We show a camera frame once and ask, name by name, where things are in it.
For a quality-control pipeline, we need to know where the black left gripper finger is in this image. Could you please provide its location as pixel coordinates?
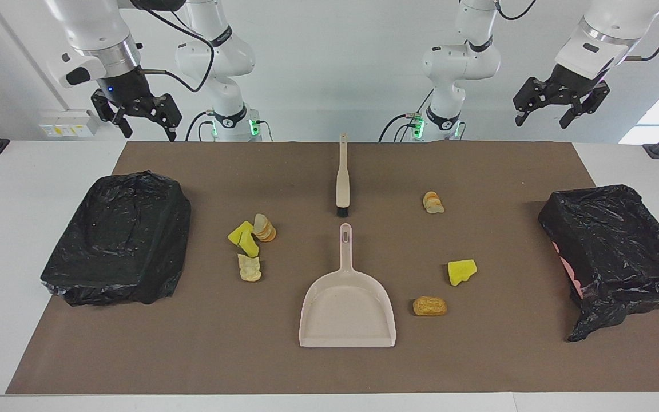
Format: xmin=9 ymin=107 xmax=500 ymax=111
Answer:
xmin=514 ymin=77 xmax=553 ymax=126
xmin=559 ymin=82 xmax=610 ymax=129

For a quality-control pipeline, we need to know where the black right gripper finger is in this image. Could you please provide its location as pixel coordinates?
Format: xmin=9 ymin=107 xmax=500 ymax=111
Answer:
xmin=144 ymin=94 xmax=182 ymax=142
xmin=90 ymin=89 xmax=133 ymax=139

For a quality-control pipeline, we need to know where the yellow sponge wedge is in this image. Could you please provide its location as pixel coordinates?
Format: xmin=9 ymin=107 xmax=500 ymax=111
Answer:
xmin=227 ymin=221 xmax=255 ymax=247

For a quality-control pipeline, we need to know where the yellow green sponge piece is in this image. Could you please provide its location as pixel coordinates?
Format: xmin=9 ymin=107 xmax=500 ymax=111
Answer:
xmin=239 ymin=232 xmax=260 ymax=258

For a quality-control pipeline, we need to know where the pale torn croissant piece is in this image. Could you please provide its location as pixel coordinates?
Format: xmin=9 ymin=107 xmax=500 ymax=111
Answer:
xmin=237 ymin=253 xmax=263 ymax=282

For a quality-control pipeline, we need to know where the beige hand brush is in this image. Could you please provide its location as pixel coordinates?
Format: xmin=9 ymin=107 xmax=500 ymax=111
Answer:
xmin=335 ymin=133 xmax=351 ymax=218

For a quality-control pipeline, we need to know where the notched yellow green sponge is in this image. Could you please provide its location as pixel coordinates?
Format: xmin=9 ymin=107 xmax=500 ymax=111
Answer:
xmin=447 ymin=259 xmax=477 ymax=286

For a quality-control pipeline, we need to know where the brown bread bun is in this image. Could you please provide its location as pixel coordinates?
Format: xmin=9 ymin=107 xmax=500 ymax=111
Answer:
xmin=412 ymin=296 xmax=447 ymax=316

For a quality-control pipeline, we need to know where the beige plastic dustpan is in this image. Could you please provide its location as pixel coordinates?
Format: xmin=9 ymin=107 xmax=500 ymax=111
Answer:
xmin=299 ymin=223 xmax=396 ymax=348

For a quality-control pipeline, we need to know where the black bag lined bin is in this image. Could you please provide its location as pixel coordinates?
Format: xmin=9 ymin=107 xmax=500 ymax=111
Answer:
xmin=40 ymin=170 xmax=192 ymax=307

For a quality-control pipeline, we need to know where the pink bin with black bag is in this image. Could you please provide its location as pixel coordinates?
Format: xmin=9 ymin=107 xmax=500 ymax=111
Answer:
xmin=538 ymin=184 xmax=659 ymax=343

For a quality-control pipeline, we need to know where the brown table mat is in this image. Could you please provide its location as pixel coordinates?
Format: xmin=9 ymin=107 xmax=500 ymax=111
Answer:
xmin=6 ymin=141 xmax=659 ymax=395

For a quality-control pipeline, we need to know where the black base cable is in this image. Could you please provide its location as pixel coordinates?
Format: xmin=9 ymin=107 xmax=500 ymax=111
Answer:
xmin=379 ymin=89 xmax=436 ymax=142
xmin=185 ymin=110 xmax=216 ymax=142

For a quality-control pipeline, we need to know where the white wall socket box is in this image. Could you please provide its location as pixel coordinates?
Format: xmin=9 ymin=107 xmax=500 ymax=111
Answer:
xmin=39 ymin=110 xmax=100 ymax=138

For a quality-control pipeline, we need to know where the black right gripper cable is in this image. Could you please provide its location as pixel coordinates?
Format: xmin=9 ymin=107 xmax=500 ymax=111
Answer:
xmin=135 ymin=6 xmax=216 ymax=93

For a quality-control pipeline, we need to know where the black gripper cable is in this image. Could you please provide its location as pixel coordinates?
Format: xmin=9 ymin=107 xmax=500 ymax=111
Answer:
xmin=493 ymin=0 xmax=659 ymax=61
xmin=135 ymin=6 xmax=216 ymax=93

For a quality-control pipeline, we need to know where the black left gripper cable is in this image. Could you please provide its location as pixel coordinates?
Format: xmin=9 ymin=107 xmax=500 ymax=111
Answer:
xmin=493 ymin=0 xmax=659 ymax=61

